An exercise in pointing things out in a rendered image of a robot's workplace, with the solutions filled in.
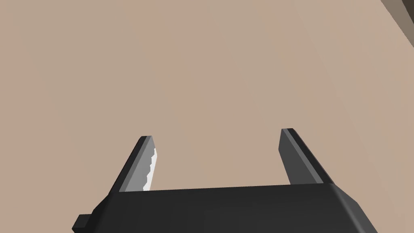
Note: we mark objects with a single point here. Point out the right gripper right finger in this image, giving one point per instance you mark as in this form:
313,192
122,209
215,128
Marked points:
300,161

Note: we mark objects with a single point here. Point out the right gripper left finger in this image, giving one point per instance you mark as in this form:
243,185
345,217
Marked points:
137,168

